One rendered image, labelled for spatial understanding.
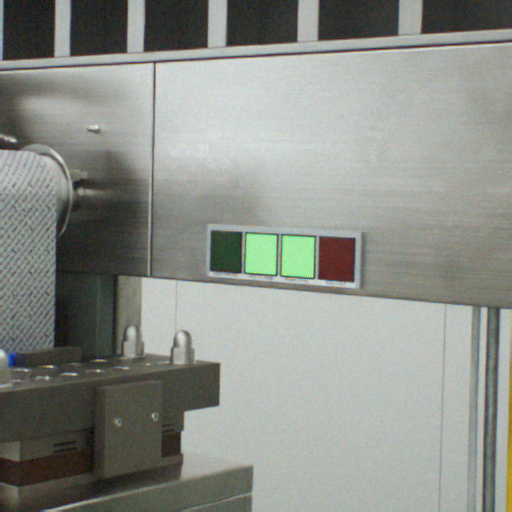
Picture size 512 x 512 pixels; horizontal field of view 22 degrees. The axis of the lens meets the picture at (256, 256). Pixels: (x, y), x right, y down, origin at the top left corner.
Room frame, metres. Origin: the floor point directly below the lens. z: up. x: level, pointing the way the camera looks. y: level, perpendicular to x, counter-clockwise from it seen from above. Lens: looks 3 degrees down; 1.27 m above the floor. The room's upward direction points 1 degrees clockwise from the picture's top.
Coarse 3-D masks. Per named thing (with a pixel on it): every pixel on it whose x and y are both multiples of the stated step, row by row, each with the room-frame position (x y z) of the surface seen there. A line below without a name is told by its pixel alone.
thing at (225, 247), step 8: (216, 232) 1.75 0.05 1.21; (224, 232) 1.74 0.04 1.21; (216, 240) 1.75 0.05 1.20; (224, 240) 1.74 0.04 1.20; (232, 240) 1.73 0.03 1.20; (240, 240) 1.72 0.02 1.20; (216, 248) 1.75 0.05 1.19; (224, 248) 1.74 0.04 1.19; (232, 248) 1.73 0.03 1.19; (240, 248) 1.72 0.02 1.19; (216, 256) 1.75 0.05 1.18; (224, 256) 1.74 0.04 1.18; (232, 256) 1.73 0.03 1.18; (216, 264) 1.75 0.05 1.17; (224, 264) 1.74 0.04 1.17; (232, 264) 1.73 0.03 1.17
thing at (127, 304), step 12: (120, 276) 2.10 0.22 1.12; (132, 276) 2.12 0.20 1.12; (120, 288) 2.11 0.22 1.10; (132, 288) 2.13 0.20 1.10; (120, 300) 2.11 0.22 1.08; (132, 300) 2.13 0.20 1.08; (120, 312) 2.11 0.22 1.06; (132, 312) 2.13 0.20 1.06; (120, 324) 2.11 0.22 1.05; (120, 336) 2.11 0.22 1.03; (120, 348) 2.11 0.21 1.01
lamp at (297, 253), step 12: (288, 240) 1.67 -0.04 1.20; (300, 240) 1.66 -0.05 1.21; (312, 240) 1.64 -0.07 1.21; (288, 252) 1.67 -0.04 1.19; (300, 252) 1.66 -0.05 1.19; (312, 252) 1.64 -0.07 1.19; (288, 264) 1.67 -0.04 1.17; (300, 264) 1.66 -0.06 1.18; (312, 264) 1.64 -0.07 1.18; (300, 276) 1.66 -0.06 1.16; (312, 276) 1.64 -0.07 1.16
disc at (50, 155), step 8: (40, 144) 1.87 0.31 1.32; (40, 152) 1.87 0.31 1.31; (48, 152) 1.86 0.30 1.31; (56, 152) 1.85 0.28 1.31; (48, 160) 1.85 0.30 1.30; (56, 160) 1.84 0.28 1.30; (56, 168) 1.84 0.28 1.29; (64, 168) 1.83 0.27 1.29; (64, 176) 1.83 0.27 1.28; (64, 184) 1.83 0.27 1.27; (64, 192) 1.83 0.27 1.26; (64, 200) 1.83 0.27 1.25; (64, 208) 1.83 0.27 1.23; (64, 216) 1.83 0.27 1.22; (56, 224) 1.84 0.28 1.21; (64, 224) 1.83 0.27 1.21; (56, 232) 1.84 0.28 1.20; (56, 240) 1.85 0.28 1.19
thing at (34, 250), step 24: (0, 240) 1.75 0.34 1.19; (24, 240) 1.78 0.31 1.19; (48, 240) 1.81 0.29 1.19; (0, 264) 1.75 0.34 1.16; (24, 264) 1.78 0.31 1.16; (48, 264) 1.81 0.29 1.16; (0, 288) 1.75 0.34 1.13; (24, 288) 1.78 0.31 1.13; (48, 288) 1.81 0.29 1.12; (0, 312) 1.75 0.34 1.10; (24, 312) 1.78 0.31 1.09; (48, 312) 1.81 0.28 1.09; (0, 336) 1.75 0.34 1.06; (24, 336) 1.78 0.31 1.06; (48, 336) 1.81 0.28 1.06
